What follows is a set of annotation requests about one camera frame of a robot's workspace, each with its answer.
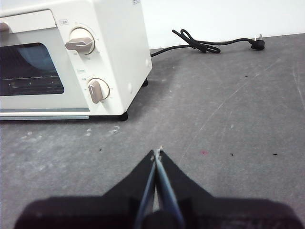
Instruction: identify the beige oven timer knob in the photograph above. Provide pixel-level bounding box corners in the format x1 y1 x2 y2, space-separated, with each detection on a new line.
87 77 111 104

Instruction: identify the pale blue oven crumb tray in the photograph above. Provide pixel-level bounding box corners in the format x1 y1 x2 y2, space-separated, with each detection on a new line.
0 112 90 121

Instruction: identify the black power cable with plug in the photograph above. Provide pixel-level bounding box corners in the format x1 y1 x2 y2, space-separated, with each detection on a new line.
150 29 266 58

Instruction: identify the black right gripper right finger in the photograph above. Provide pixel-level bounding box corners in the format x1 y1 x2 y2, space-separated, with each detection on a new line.
156 149 301 229

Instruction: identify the oven door with beige handle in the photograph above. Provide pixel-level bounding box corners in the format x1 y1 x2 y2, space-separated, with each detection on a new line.
0 9 91 114

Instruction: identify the beige oven temperature knob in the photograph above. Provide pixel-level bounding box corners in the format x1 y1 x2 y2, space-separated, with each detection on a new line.
65 28 96 55

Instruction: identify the white Toshiba toaster oven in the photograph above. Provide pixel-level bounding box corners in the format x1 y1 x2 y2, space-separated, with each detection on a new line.
0 0 153 122

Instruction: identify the metal wire oven rack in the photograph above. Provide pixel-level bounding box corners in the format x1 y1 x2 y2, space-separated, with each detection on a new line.
0 73 64 94

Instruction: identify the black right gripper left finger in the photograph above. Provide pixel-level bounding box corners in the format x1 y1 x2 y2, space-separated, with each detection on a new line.
14 149 157 229

